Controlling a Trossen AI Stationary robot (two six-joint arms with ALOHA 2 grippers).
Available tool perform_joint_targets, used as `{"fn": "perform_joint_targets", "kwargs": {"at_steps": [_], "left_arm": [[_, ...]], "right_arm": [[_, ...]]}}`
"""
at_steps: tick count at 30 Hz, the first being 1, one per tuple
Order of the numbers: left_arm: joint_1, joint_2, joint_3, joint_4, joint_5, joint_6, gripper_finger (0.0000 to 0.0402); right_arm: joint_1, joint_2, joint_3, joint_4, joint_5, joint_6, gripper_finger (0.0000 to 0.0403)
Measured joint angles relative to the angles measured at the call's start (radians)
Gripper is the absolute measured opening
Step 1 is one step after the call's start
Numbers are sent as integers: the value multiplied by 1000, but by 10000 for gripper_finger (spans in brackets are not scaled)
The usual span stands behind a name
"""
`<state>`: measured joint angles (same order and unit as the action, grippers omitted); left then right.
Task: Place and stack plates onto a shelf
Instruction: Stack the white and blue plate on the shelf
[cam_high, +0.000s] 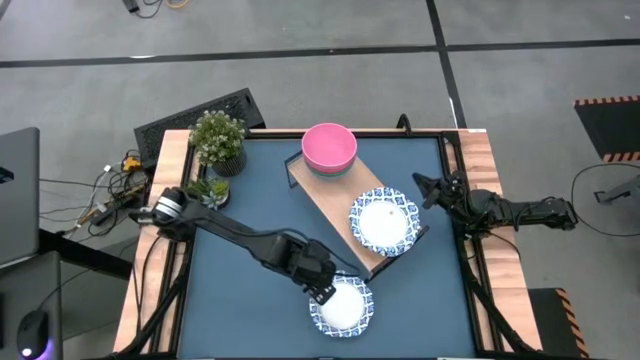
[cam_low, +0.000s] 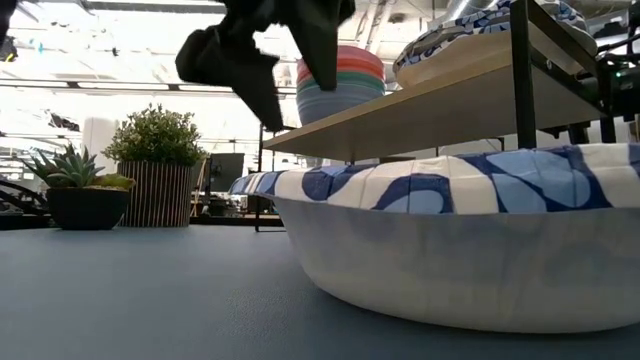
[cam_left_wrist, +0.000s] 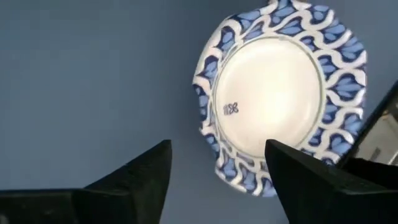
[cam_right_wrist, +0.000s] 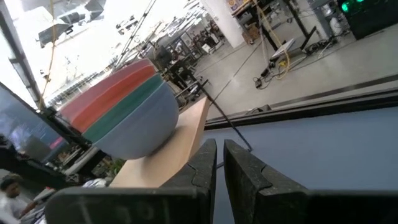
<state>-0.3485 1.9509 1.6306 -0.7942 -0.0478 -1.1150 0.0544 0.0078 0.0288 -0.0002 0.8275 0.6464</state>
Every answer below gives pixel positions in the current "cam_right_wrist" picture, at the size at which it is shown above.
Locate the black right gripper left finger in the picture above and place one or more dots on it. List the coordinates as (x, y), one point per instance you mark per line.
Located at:
(130, 207)

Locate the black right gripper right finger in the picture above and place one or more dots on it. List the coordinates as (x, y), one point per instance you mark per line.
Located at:
(280, 208)

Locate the blue bowl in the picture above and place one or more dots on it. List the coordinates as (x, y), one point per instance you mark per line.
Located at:
(140, 127)

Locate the pink plate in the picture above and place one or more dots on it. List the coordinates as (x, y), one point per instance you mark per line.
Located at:
(102, 88)

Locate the light wooden shelf board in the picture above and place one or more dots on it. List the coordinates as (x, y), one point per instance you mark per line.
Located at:
(161, 161)

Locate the green bowl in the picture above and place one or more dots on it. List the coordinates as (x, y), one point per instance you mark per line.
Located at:
(124, 109)

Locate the orange bowl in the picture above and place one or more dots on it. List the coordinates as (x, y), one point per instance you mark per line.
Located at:
(115, 99)

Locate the person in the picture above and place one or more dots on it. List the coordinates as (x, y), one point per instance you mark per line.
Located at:
(9, 205)

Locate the black monitor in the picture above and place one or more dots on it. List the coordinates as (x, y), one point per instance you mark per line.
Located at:
(25, 127)

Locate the white flat panel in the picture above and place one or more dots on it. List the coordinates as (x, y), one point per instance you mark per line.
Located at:
(284, 48)

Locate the black-legged desk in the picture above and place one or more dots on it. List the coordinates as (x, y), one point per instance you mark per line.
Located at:
(297, 18)

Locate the white pillar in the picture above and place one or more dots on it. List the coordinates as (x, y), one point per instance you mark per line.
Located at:
(224, 21)

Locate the black computer with green light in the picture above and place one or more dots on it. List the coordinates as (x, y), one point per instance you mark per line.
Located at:
(373, 18)

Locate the black table frame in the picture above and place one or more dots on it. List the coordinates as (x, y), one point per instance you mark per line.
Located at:
(311, 107)

